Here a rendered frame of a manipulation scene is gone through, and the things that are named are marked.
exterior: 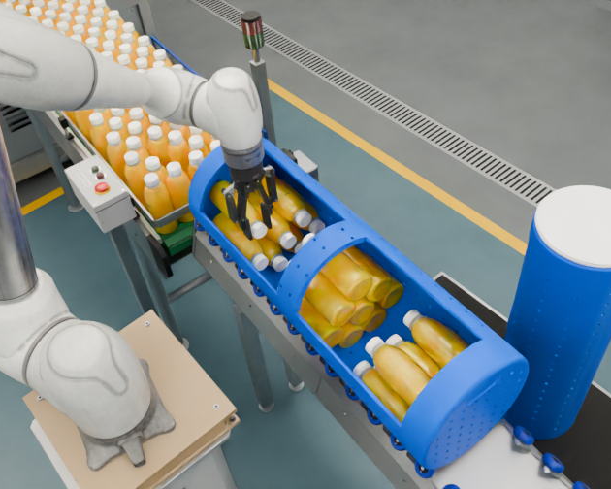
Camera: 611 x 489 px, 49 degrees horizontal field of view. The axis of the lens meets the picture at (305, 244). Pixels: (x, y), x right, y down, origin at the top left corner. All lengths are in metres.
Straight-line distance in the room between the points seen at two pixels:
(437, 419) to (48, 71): 0.83
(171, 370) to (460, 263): 1.81
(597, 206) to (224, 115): 0.99
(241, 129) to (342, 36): 3.16
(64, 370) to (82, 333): 0.07
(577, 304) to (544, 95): 2.33
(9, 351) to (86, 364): 0.19
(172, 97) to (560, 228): 0.98
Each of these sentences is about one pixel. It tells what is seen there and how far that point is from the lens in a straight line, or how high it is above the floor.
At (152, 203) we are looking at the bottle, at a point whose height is 1.03.
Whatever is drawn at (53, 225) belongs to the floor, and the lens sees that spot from 3.54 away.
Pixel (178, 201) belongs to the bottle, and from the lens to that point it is 1.94.
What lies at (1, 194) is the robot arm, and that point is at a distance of 1.18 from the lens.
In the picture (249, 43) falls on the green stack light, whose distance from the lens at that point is 2.17.
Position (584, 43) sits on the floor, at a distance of 4.51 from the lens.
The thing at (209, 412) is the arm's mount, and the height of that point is 1.06.
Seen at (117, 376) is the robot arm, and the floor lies 1.27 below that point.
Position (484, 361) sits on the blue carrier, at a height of 1.23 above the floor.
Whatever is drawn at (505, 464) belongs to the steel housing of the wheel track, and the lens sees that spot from 1.51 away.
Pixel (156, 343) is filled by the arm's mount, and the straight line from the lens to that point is 1.52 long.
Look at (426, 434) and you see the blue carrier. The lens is 1.26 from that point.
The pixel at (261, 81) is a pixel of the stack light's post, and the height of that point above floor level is 1.03.
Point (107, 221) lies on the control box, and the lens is 1.88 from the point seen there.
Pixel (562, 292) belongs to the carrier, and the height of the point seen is 0.91.
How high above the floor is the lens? 2.28
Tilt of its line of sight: 47 degrees down
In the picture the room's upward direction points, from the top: 7 degrees counter-clockwise
